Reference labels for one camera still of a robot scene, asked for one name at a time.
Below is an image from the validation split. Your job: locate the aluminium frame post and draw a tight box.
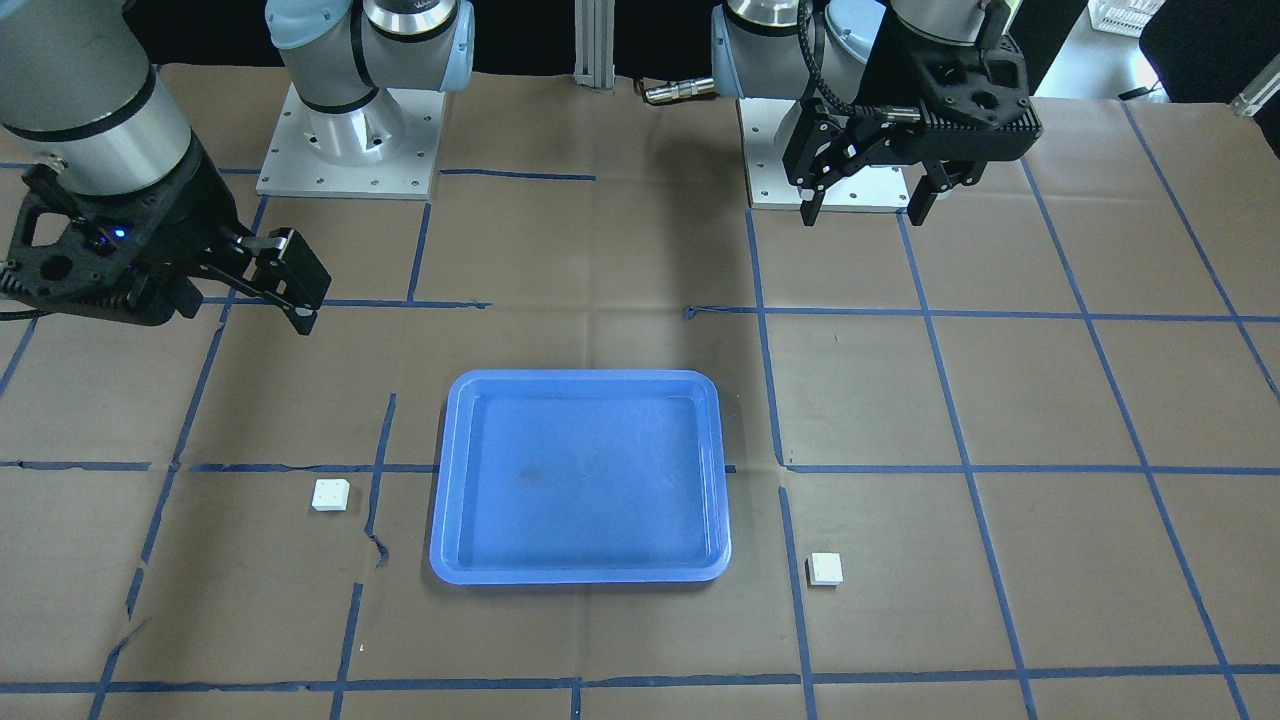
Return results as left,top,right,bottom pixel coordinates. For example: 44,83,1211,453
572,0,616,94

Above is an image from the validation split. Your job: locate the blue plastic tray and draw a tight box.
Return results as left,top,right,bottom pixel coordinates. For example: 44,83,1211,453
428,369,732,585

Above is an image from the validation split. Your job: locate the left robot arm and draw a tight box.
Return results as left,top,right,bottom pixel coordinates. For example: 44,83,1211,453
710,1,1043,225

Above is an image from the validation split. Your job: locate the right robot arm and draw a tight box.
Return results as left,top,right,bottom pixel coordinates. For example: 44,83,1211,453
3,1,476,334

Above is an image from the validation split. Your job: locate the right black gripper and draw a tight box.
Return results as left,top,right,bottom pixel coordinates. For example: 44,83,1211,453
3,136,332,336

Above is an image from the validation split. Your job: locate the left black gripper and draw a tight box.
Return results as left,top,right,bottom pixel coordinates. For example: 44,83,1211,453
783,38,1044,228

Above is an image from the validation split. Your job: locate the white block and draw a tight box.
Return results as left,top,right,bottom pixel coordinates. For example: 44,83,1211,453
310,478,351,512
805,552,845,587

